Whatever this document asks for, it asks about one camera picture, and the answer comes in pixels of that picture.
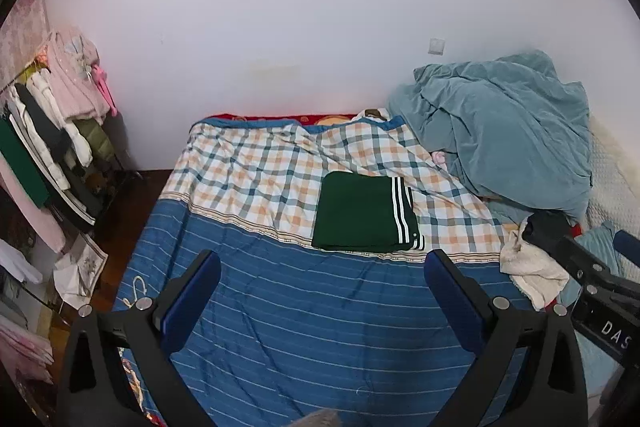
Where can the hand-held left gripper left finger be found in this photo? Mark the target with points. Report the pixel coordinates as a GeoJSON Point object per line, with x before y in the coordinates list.
{"type": "Point", "coordinates": [192, 292]}

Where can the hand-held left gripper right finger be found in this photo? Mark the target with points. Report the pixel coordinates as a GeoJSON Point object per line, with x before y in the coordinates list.
{"type": "Point", "coordinates": [450, 297]}

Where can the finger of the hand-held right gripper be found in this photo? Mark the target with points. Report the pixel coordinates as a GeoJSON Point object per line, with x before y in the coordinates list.
{"type": "Point", "coordinates": [627, 247]}
{"type": "Point", "coordinates": [582, 257]}

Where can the green garment with white stripes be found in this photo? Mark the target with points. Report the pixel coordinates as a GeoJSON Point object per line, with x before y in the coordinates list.
{"type": "Point", "coordinates": [355, 212]}

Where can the row of hanging clothes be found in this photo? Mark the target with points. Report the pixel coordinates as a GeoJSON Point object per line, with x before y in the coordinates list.
{"type": "Point", "coordinates": [55, 107]}

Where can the light blue cloth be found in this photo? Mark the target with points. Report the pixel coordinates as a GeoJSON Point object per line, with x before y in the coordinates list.
{"type": "Point", "coordinates": [597, 243]}

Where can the dark cloth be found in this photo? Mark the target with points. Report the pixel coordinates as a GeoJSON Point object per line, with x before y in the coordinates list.
{"type": "Point", "coordinates": [545, 227]}

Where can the white towel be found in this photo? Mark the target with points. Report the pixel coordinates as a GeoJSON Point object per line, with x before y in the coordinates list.
{"type": "Point", "coordinates": [530, 267]}

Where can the white fleece blanket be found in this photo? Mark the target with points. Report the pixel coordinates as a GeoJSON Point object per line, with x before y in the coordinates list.
{"type": "Point", "coordinates": [610, 187]}

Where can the blue striped plaid bedsheet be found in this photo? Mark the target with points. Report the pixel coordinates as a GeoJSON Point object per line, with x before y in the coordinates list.
{"type": "Point", "coordinates": [300, 307]}

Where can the white paper bag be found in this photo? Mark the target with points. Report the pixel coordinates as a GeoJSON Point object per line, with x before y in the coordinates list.
{"type": "Point", "coordinates": [80, 269]}

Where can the small pink cloth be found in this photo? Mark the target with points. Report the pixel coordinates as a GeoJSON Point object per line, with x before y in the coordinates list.
{"type": "Point", "coordinates": [439, 157]}

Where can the teal blanket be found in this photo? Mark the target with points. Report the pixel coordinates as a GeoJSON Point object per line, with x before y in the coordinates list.
{"type": "Point", "coordinates": [500, 132]}

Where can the white cloth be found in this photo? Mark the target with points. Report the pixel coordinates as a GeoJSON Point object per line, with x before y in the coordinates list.
{"type": "Point", "coordinates": [17, 262]}

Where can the red printed blanket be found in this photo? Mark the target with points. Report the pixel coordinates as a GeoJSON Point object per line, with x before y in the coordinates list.
{"type": "Point", "coordinates": [310, 119]}

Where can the pink floral curtain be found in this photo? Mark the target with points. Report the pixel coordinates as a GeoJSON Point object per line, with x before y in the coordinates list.
{"type": "Point", "coordinates": [25, 32]}

